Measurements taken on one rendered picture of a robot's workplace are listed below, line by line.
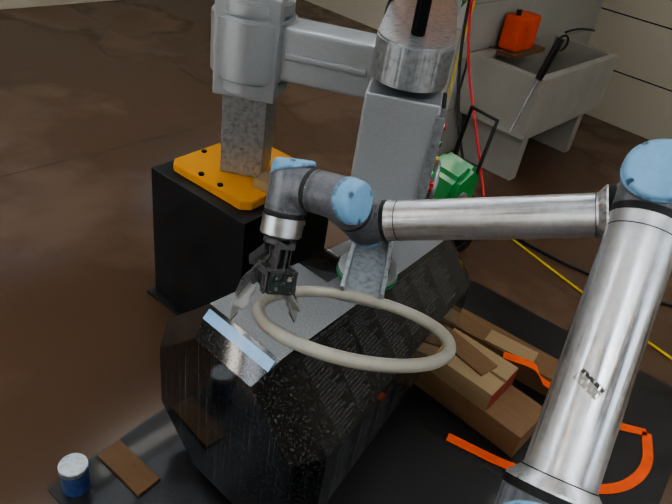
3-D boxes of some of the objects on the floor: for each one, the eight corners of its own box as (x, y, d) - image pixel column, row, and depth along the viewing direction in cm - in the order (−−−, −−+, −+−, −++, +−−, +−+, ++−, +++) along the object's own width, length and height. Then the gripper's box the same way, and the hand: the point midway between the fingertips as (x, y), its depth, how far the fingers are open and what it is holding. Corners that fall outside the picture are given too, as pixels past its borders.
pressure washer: (432, 221, 420) (466, 100, 370) (470, 249, 398) (510, 123, 349) (394, 234, 400) (423, 107, 351) (431, 263, 379) (468, 133, 329)
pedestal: (146, 293, 321) (140, 166, 279) (238, 245, 367) (245, 130, 324) (236, 359, 292) (245, 229, 249) (324, 299, 337) (344, 180, 295)
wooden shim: (97, 456, 239) (97, 454, 238) (119, 441, 245) (119, 439, 245) (138, 497, 227) (138, 495, 227) (160, 480, 234) (160, 477, 233)
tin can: (68, 503, 222) (64, 481, 214) (57, 483, 228) (52, 461, 220) (95, 488, 228) (92, 467, 220) (84, 469, 234) (80, 447, 226)
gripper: (242, 238, 123) (226, 330, 127) (331, 246, 132) (314, 333, 136) (231, 227, 131) (217, 315, 135) (316, 236, 139) (300, 319, 144)
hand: (261, 320), depth 138 cm, fingers open, 14 cm apart
